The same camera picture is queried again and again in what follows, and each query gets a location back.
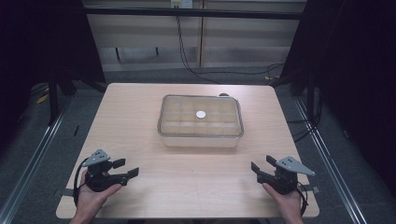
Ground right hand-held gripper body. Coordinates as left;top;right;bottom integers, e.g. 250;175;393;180
257;156;316;196

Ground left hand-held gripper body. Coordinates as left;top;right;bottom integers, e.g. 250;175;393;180
82;148;129;193

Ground person's left hand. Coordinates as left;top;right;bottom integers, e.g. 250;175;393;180
76;169;122;217

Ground person's right hand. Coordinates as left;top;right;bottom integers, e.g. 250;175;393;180
262;182;303;219

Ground clear plastic storage box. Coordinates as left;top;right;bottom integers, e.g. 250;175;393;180
160;133;242;148

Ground clear box lid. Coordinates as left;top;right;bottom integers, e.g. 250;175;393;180
157;93;245;138

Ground black metal stand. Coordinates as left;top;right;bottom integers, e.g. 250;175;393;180
47;66;61;126

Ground yellow floor tape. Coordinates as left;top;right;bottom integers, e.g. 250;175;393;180
35;92;50;105

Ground black curtain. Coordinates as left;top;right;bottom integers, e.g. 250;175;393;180
0;0;106;147
279;0;396;200

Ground black horizontal bar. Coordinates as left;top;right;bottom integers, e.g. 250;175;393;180
82;7;307;21

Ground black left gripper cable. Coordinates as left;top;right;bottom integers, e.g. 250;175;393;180
72;157;91;207

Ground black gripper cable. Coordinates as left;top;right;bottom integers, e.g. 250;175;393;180
294;182;309;217
72;157;91;207

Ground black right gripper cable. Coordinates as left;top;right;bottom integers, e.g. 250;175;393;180
294;182;309;217

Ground black floor cables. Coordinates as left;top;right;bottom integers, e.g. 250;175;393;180
285;92;323;145

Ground metal floor rail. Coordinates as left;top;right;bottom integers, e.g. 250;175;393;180
0;98;73;224
293;97;369;224

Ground black wall cable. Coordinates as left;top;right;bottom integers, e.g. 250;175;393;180
176;15;285;85

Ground white wall socket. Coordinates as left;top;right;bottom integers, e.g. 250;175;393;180
170;0;194;9

